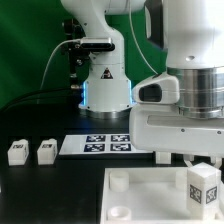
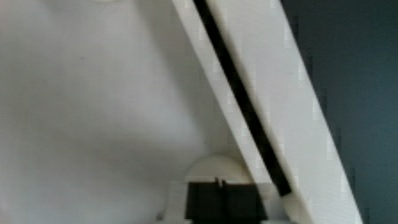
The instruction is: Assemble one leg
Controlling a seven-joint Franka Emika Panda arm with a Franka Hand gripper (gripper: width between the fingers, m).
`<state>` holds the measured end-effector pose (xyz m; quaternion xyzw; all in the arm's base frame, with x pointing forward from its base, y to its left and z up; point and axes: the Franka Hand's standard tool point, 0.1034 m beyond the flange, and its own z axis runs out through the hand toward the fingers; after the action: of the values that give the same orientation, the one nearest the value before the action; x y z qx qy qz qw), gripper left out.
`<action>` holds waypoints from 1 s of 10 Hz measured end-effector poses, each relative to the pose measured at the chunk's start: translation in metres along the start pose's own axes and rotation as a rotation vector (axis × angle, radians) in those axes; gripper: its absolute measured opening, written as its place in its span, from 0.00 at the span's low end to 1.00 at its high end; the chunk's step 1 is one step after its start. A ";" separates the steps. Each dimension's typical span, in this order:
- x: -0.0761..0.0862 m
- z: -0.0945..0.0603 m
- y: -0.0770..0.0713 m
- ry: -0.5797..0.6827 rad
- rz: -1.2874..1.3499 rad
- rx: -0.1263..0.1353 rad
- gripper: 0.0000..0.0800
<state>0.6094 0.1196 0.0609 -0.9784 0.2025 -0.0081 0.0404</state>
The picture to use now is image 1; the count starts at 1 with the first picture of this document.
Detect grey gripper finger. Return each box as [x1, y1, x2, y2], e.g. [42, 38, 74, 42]
[210, 156, 222, 169]
[183, 154, 195, 167]

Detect grey rear camera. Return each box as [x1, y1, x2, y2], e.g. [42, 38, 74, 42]
[80, 37, 115, 52]

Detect white marker sheet with tags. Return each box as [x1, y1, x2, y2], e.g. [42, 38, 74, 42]
[59, 134, 146, 155]

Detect white square tabletop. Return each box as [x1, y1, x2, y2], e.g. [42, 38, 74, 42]
[100, 167, 224, 224]

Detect black cables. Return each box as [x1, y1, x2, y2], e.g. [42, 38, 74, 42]
[0, 87, 83, 115]

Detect white camera cable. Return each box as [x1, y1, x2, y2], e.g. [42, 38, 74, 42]
[35, 38, 82, 105]

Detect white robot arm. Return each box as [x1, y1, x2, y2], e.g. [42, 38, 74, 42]
[61, 0, 224, 158]

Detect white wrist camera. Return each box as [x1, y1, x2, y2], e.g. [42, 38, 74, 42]
[132, 72, 180, 105]

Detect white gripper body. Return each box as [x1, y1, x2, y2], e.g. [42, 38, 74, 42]
[129, 104, 224, 156]

